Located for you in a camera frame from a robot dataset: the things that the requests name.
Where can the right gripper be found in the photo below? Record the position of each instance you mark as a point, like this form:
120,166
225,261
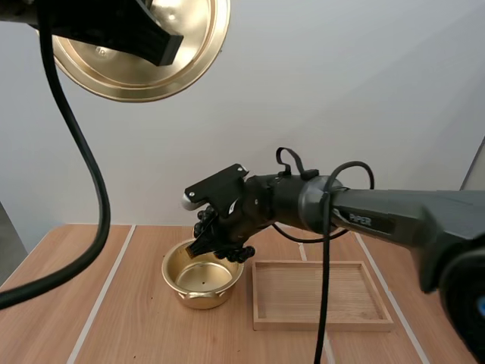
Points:
246,216

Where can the shallow wooden tray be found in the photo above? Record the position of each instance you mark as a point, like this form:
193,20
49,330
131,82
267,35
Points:
322,295

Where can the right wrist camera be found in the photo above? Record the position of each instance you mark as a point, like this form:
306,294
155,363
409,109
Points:
219,189

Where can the gold lid with black knob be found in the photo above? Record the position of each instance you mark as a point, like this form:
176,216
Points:
151,81

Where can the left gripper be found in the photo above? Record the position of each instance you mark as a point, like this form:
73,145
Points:
113,30

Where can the bunch of dark toy grapes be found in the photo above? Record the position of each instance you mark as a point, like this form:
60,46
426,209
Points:
238,255

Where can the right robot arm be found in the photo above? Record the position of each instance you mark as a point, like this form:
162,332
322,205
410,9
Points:
398,216

